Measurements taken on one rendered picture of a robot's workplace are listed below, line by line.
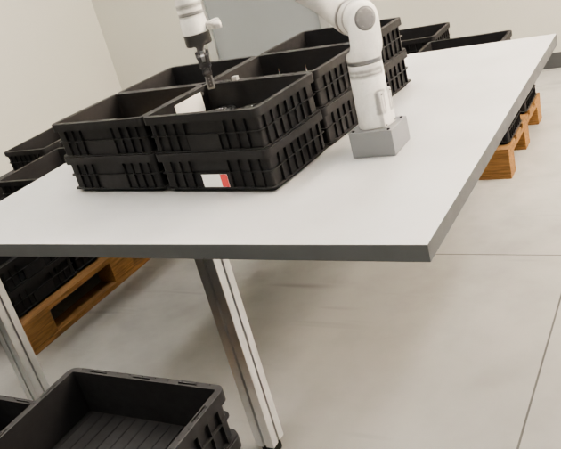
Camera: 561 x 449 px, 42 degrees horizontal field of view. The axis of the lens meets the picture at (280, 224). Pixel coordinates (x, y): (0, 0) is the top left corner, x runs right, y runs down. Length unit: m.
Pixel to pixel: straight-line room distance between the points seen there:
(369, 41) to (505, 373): 1.02
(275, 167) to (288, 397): 0.78
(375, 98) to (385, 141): 0.11
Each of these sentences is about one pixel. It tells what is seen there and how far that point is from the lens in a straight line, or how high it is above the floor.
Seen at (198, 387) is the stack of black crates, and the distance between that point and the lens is 1.40.
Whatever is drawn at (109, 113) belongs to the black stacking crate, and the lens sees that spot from 2.51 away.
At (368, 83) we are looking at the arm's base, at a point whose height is 0.89.
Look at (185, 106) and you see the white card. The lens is 2.18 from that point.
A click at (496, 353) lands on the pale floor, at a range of 2.31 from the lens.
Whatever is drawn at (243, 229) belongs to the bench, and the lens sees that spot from 1.71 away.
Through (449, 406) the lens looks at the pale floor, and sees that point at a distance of 2.14.
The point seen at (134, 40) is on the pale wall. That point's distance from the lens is 6.42.
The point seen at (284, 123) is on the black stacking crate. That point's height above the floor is 0.85.
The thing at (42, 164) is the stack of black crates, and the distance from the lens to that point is 3.55.
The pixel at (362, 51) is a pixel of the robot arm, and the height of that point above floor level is 0.98.
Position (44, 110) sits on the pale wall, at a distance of 6.03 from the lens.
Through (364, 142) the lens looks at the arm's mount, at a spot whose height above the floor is 0.74.
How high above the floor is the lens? 1.35
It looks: 23 degrees down
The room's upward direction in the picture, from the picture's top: 15 degrees counter-clockwise
